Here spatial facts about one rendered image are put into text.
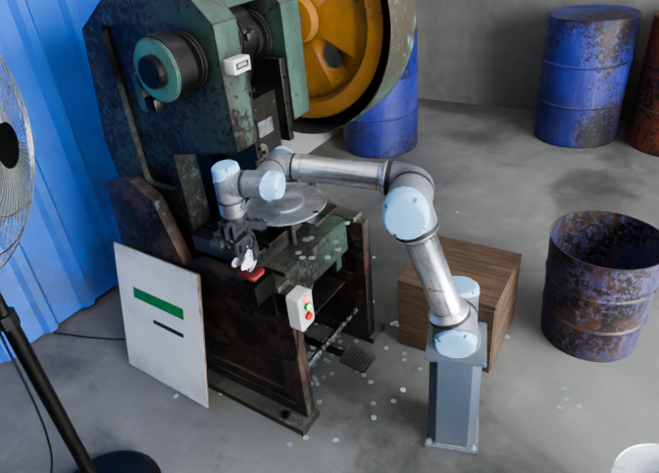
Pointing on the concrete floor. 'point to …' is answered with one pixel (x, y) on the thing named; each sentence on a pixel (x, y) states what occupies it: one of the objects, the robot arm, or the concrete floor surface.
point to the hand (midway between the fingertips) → (250, 266)
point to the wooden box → (409, 320)
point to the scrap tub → (598, 284)
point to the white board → (163, 321)
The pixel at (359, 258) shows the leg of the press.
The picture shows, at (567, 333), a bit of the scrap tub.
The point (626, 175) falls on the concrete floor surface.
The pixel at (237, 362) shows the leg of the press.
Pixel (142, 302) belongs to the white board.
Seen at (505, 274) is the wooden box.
